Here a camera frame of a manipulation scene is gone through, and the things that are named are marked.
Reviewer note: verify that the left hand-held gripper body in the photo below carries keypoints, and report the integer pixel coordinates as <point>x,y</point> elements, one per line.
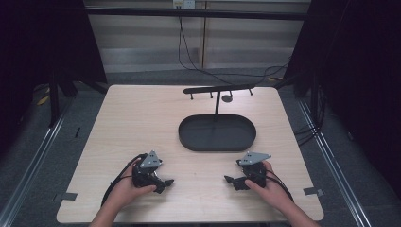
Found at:
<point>147,171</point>

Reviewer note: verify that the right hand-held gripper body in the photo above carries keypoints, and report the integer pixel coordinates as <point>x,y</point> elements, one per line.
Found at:
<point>254,170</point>

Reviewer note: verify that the person's right hand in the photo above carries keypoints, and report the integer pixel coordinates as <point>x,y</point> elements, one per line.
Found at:
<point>271,192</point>

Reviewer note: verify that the person's left hand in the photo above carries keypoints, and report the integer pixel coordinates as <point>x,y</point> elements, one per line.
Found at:
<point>126,190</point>

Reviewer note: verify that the black hook stand with tray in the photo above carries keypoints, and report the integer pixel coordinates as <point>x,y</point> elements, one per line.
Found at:
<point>217,134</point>

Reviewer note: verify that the grey tape piece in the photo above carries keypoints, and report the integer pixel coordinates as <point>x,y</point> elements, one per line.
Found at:
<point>66,196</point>
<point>313,191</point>

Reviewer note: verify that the small dark round disc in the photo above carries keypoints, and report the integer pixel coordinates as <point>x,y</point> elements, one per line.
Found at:
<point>227,98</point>

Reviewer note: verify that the small black tape strip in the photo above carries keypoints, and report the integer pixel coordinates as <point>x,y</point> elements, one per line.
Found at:
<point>77,132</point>

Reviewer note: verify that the black metal stand leg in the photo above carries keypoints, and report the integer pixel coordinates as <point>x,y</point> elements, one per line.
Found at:
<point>54,101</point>

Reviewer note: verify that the yellow floor object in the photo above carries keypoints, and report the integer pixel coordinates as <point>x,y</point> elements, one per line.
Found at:
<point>43,100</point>

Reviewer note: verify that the black curtain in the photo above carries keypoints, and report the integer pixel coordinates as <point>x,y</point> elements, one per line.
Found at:
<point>356,78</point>
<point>38,47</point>

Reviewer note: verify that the metal floor rail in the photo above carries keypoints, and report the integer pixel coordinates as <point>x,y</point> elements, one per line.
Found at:
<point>31,170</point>
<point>337,170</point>

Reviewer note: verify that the black horizontal frame bar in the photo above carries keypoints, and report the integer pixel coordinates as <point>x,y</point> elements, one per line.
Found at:
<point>195,13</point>

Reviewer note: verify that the white wall socket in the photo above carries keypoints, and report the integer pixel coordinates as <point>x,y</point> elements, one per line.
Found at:
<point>184,3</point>

